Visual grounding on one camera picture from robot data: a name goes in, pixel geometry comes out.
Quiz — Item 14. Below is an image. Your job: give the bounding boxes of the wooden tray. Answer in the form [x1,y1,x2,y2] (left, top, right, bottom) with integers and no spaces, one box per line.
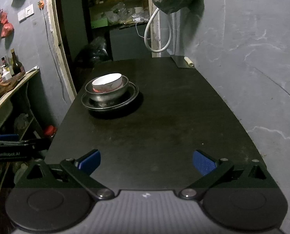
[0,72,26,93]

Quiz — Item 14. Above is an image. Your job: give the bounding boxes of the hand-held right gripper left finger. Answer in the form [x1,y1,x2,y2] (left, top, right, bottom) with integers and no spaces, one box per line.
[13,149,115,200]

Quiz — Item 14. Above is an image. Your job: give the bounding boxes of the white wall switch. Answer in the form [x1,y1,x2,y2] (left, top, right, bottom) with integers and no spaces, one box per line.
[18,4,35,23]

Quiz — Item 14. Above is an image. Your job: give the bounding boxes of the thin white cable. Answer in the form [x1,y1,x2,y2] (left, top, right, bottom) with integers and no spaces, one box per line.
[135,21,146,39]

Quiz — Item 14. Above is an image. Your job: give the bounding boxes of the dark glass bottle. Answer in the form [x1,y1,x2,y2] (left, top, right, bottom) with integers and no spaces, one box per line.
[10,49,24,76]

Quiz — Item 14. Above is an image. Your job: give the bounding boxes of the steel plate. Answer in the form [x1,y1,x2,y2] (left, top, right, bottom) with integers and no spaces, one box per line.
[83,90,137,110]
[85,91,134,109]

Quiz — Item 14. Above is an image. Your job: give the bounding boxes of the black plastic bag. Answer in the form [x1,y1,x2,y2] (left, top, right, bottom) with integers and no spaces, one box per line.
[74,36,109,67]

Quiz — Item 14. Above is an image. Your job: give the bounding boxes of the large steel basin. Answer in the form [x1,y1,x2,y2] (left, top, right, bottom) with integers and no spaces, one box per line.
[81,81,139,112]

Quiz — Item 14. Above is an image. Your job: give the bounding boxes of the kitchen cleaver cream handle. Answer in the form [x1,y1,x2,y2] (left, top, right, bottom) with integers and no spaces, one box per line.
[170,56,196,69]

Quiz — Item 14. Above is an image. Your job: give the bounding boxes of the red plastic bags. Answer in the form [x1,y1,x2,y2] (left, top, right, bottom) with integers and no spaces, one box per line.
[0,12,14,38]

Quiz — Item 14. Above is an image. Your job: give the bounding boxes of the white hose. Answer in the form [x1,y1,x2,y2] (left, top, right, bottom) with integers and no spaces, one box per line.
[144,8,172,53]

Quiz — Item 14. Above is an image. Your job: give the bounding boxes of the grey cabinet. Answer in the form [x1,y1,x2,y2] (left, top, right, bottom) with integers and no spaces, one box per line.
[109,24,152,61]

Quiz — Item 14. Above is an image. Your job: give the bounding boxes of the thin wall wire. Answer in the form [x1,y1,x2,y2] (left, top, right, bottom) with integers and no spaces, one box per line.
[41,9,65,101]

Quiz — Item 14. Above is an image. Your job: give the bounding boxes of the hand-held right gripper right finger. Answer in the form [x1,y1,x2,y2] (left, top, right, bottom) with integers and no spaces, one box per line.
[179,150,280,199]

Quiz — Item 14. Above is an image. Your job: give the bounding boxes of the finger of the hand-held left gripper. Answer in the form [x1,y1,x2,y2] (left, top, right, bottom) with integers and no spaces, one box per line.
[0,138,52,150]
[0,134,20,141]

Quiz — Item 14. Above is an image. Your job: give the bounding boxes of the small steel bowl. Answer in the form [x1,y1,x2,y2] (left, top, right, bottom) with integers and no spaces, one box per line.
[85,75,130,102]

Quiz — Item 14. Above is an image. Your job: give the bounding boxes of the green box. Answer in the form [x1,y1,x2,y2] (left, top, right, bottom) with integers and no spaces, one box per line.
[91,18,109,29]

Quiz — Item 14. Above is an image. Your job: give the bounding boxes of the cluttered wooden shelf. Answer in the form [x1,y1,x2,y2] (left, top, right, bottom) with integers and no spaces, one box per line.
[86,0,150,30]

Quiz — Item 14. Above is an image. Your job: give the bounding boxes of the white ceramic bowl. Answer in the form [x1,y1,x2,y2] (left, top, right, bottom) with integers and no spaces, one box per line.
[93,82,124,94]
[92,73,123,88]

